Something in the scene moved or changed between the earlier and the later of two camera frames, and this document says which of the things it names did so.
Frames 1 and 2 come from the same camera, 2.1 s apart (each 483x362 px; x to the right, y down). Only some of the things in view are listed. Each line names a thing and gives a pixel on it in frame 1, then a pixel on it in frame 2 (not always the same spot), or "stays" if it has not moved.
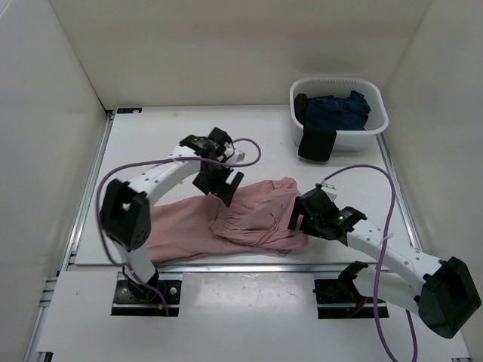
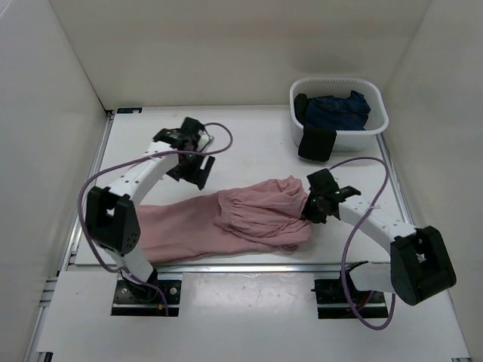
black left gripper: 200,182 to 193,176
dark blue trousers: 343,114 stays
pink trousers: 256,220 stays
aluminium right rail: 406,208 stays
